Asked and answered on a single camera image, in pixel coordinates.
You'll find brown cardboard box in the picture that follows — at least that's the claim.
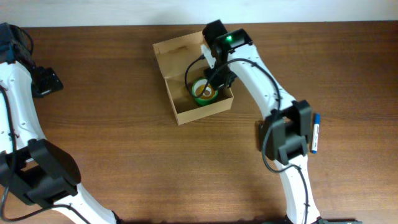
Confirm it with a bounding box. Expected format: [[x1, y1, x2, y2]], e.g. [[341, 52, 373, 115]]
[[152, 32, 234, 125]]

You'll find yellow tape roll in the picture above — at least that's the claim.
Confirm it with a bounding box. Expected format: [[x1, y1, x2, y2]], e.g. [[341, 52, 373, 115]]
[[196, 85, 218, 100]]

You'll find green tape roll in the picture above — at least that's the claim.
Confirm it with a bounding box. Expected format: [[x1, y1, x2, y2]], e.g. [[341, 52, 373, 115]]
[[191, 78, 218, 106]]

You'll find blue white marker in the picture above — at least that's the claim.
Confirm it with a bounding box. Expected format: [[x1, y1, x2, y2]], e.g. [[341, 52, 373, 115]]
[[312, 113, 321, 154]]

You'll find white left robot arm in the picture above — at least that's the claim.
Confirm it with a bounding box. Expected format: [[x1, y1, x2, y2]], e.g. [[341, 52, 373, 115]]
[[1, 22, 121, 223]]

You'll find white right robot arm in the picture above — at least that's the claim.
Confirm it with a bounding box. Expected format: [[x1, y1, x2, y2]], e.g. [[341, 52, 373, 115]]
[[201, 20, 321, 223]]

